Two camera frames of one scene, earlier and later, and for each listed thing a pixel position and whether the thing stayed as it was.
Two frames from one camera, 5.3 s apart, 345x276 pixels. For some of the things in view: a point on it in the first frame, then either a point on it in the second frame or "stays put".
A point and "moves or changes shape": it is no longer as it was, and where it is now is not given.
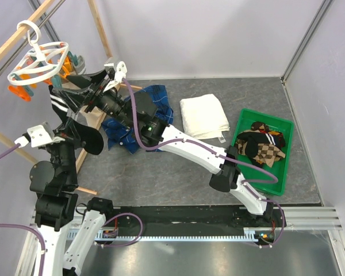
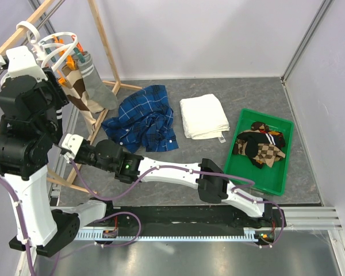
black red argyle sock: x=278 y=136 stays put
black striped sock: x=65 y=105 moves or changes shape
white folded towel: x=204 y=117 stays put
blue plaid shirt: x=119 y=134 stays put
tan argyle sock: x=268 y=153 stays put
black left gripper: x=67 y=130 → x=54 y=85
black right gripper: x=75 y=100 → x=76 y=157
